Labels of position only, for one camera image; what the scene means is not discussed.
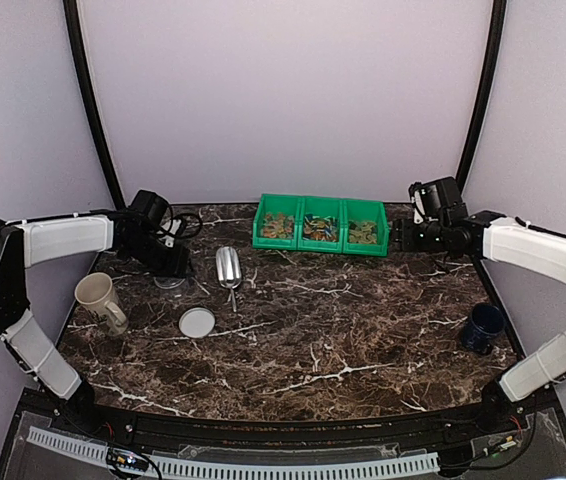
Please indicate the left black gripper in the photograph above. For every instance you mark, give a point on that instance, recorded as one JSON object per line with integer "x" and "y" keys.
{"x": 175, "y": 266}

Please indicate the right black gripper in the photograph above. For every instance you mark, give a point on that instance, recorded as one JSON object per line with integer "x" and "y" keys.
{"x": 402, "y": 237}

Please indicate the clear plastic jar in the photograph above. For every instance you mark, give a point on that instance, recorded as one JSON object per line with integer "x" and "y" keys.
{"x": 168, "y": 283}

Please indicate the metal scoop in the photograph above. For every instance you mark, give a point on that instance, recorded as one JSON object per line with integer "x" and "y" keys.
{"x": 229, "y": 272}

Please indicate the white jar lid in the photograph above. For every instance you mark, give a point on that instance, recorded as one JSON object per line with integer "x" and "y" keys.
{"x": 197, "y": 322}

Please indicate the green three-compartment bin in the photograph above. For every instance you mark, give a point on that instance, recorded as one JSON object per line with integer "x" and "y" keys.
{"x": 345, "y": 210}

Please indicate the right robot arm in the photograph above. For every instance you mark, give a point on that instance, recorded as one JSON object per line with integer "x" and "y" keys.
{"x": 527, "y": 261}

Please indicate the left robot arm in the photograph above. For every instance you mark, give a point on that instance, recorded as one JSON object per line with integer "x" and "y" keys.
{"x": 149, "y": 231}

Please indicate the green yellow gummy candies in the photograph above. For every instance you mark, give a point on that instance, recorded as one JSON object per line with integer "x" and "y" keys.
{"x": 363, "y": 232}

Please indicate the wrapped colourful candies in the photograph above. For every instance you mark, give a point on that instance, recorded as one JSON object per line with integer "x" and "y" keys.
{"x": 322, "y": 229}

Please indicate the star gummy candies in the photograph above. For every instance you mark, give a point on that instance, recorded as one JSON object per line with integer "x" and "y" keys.
{"x": 278, "y": 226}

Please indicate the beige ceramic mug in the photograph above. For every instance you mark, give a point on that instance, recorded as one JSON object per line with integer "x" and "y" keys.
{"x": 96, "y": 293}

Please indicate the dark blue mug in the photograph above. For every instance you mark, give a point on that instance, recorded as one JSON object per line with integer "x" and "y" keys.
{"x": 483, "y": 326}

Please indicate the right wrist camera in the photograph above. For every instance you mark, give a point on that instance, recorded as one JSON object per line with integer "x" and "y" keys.
{"x": 421, "y": 213}

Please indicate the left black frame post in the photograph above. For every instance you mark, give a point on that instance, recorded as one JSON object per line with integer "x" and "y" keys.
{"x": 82, "y": 71}

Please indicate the black frame post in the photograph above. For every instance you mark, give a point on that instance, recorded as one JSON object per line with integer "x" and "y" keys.
{"x": 489, "y": 64}
{"x": 82, "y": 71}

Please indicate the white slotted cable duct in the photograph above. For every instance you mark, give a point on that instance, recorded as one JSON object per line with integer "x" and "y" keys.
{"x": 204, "y": 462}

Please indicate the black front rail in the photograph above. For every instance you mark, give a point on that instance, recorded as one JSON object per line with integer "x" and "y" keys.
{"x": 449, "y": 429}

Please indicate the right black frame post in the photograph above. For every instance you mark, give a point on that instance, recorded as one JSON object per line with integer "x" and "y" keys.
{"x": 489, "y": 64}

